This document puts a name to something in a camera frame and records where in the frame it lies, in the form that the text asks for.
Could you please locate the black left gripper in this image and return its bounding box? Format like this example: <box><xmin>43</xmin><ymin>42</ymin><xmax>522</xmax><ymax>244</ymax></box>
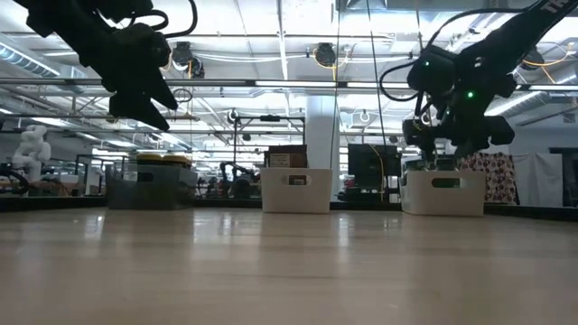
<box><xmin>80</xmin><ymin>23</ymin><xmax>179</xmax><ymax>133</ymax></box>

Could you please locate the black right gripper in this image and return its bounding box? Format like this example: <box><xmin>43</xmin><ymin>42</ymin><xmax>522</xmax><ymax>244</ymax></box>
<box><xmin>402</xmin><ymin>44</ymin><xmax>517</xmax><ymax>163</ymax></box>

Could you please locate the white plastic bin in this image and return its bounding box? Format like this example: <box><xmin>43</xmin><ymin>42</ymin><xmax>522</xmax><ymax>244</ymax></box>
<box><xmin>399</xmin><ymin>169</ymin><xmax>488</xmax><ymax>217</ymax></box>
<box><xmin>260</xmin><ymin>167</ymin><xmax>334</xmax><ymax>215</ymax></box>

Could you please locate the floral patterned cloth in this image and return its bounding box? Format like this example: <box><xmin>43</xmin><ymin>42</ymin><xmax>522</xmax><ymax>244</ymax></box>
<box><xmin>460</xmin><ymin>152</ymin><xmax>520</xmax><ymax>207</ymax></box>

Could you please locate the black background monitor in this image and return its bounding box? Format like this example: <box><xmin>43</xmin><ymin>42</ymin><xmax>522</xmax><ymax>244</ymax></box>
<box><xmin>347</xmin><ymin>143</ymin><xmax>403</xmax><ymax>189</ymax></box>

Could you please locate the grey plastic bin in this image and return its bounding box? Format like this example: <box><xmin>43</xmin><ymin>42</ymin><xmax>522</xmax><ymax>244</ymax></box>
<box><xmin>107</xmin><ymin>162</ymin><xmax>199</xmax><ymax>210</ymax></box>

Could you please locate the white cloth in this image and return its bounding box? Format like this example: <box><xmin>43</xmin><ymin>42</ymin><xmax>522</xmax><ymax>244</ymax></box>
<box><xmin>512</xmin><ymin>152</ymin><xmax>565</xmax><ymax>208</ymax></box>

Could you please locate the black floor stand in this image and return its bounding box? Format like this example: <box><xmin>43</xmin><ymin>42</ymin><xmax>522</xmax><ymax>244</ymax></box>
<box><xmin>232</xmin><ymin>115</ymin><xmax>306</xmax><ymax>175</ymax></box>

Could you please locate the long overhead light bar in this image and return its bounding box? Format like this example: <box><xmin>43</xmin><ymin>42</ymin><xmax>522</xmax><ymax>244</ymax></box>
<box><xmin>0</xmin><ymin>77</ymin><xmax>578</xmax><ymax>91</ymax></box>

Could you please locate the dark cabinet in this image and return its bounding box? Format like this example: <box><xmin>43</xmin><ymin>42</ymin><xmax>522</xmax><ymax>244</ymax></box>
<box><xmin>548</xmin><ymin>147</ymin><xmax>578</xmax><ymax>208</ymax></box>

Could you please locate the white robot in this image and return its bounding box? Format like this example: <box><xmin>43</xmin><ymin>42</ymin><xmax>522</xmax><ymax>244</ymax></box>
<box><xmin>11</xmin><ymin>125</ymin><xmax>53</xmax><ymax>184</ymax></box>

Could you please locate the black ceiling cable reel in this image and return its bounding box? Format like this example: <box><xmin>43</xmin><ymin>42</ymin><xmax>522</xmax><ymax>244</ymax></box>
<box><xmin>188</xmin><ymin>57</ymin><xmax>207</xmax><ymax>79</ymax></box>
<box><xmin>518</xmin><ymin>44</ymin><xmax>545</xmax><ymax>71</ymax></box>
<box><xmin>314</xmin><ymin>42</ymin><xmax>338</xmax><ymax>68</ymax></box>

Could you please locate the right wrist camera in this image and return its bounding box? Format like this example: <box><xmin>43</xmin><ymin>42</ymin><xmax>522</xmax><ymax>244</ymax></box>
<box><xmin>407</xmin><ymin>44</ymin><xmax>458</xmax><ymax>96</ymax></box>

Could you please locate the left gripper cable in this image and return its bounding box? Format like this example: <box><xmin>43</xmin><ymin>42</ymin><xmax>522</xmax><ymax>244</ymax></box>
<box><xmin>130</xmin><ymin>0</ymin><xmax>199</xmax><ymax>40</ymax></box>

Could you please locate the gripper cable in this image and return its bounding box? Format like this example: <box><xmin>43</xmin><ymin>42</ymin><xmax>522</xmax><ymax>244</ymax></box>
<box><xmin>378</xmin><ymin>58</ymin><xmax>430</xmax><ymax>103</ymax></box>
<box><xmin>130</xmin><ymin>0</ymin><xmax>199</xmax><ymax>40</ymax></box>

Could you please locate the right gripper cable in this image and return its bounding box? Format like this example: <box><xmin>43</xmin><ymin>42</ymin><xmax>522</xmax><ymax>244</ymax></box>
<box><xmin>378</xmin><ymin>58</ymin><xmax>430</xmax><ymax>103</ymax></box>

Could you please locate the black power cable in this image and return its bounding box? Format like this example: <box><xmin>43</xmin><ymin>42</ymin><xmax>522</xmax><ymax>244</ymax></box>
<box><xmin>366</xmin><ymin>0</ymin><xmax>389</xmax><ymax>146</ymax></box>

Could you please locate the thin black hanging cable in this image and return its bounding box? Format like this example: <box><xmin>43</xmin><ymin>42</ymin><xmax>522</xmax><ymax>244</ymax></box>
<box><xmin>329</xmin><ymin>0</ymin><xmax>342</xmax><ymax>172</ymax></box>

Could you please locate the black aluminium table frame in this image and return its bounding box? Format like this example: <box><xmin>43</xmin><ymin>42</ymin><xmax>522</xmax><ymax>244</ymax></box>
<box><xmin>0</xmin><ymin>194</ymin><xmax>578</xmax><ymax>222</ymax></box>

